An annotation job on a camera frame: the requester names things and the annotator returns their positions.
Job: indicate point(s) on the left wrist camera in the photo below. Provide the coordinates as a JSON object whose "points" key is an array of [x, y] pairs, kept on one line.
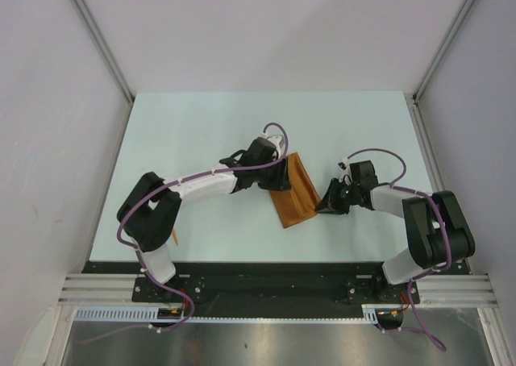
{"points": [[279, 142]]}

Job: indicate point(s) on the orange cloth napkin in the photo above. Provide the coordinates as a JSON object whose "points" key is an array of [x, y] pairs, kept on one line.
{"points": [[297, 204]]}

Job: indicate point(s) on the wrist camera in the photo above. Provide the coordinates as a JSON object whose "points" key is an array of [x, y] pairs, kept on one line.
{"points": [[346, 175], [279, 142]]}

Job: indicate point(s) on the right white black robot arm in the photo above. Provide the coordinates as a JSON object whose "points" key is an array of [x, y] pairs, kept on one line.
{"points": [[437, 231]]}

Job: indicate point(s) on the right aluminium frame rail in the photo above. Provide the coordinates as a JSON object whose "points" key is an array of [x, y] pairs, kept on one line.
{"points": [[461, 292]]}

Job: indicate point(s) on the white slotted cable duct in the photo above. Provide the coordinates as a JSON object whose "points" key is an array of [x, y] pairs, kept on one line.
{"points": [[161, 315]]}

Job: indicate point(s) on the left aluminium frame post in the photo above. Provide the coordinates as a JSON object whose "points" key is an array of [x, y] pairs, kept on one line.
{"points": [[91, 26]]}

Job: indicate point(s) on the aluminium frame post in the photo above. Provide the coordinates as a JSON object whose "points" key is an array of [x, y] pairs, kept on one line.
{"points": [[452, 32], [91, 26]]}

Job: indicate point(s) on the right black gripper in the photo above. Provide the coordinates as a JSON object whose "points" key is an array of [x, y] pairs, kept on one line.
{"points": [[331, 204]]}

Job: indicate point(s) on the orange wooden spoon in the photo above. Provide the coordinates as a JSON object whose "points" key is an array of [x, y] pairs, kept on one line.
{"points": [[174, 235]]}

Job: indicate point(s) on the right aluminium frame post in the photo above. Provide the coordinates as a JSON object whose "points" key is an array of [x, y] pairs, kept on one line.
{"points": [[452, 32]]}

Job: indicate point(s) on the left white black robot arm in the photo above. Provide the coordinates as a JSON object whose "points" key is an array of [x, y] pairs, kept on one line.
{"points": [[150, 211]]}

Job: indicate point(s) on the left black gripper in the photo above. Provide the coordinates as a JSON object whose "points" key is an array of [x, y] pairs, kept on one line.
{"points": [[280, 180]]}

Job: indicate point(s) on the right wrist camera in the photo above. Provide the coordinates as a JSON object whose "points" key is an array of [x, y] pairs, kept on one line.
{"points": [[346, 175]]}

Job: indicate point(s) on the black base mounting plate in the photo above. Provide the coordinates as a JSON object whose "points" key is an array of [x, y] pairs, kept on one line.
{"points": [[268, 290]]}

